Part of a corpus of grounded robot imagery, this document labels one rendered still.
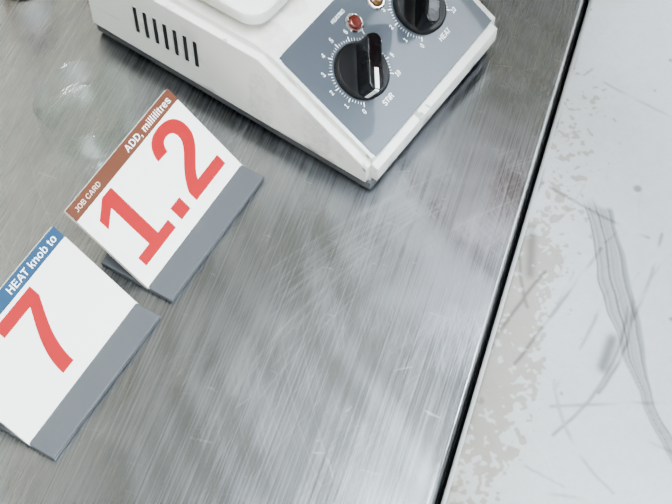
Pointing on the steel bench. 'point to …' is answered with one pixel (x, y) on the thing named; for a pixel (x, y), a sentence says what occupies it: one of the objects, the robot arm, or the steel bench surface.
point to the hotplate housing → (265, 72)
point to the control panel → (423, 86)
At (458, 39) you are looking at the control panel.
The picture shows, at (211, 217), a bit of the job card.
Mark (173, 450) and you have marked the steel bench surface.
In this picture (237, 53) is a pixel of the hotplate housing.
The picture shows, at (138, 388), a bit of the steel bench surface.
